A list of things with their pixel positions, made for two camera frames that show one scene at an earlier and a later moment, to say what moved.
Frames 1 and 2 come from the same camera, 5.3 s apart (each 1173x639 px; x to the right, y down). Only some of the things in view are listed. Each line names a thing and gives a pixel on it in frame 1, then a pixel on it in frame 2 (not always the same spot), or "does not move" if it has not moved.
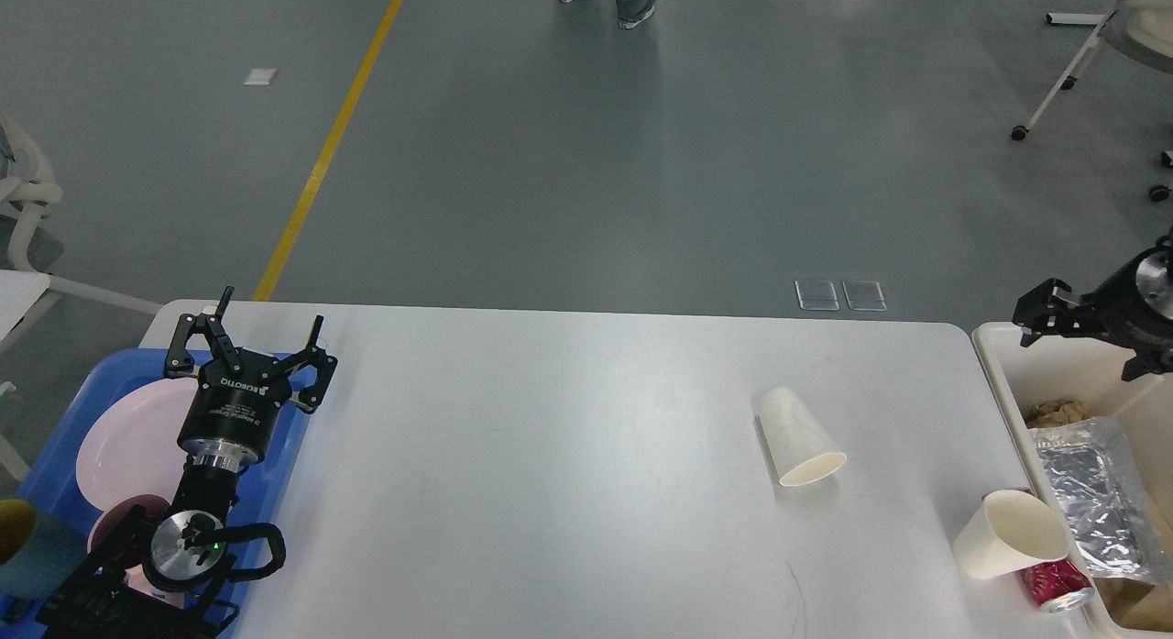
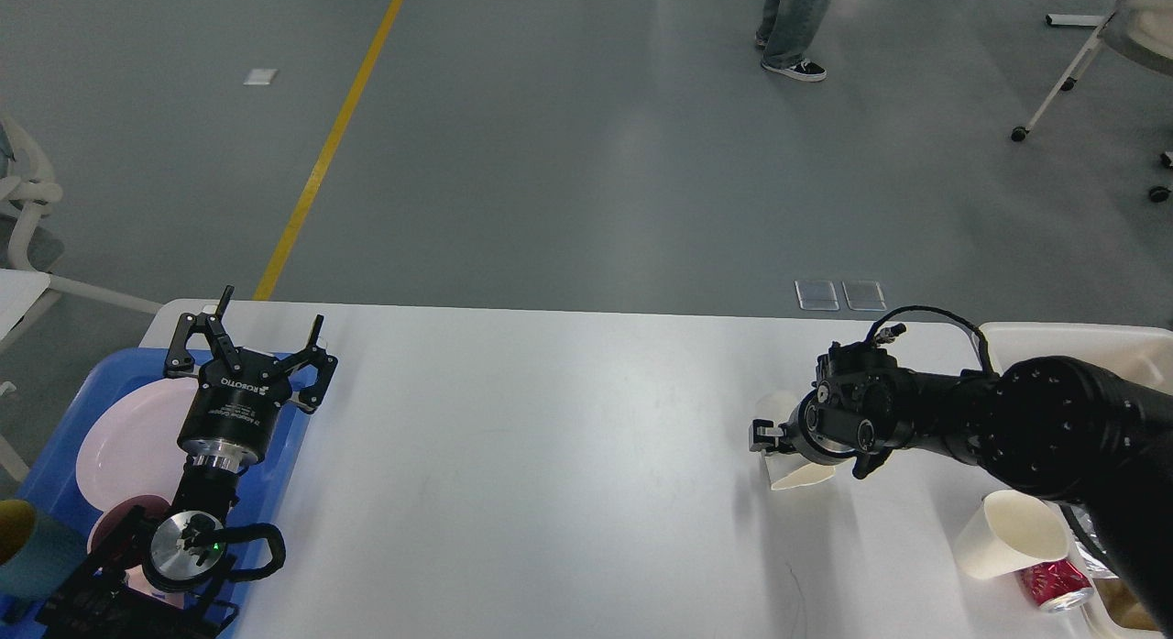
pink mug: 122,534 does not move
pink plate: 132,447 does not move
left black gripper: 228,417 does not move
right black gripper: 1134,308 to 833,422
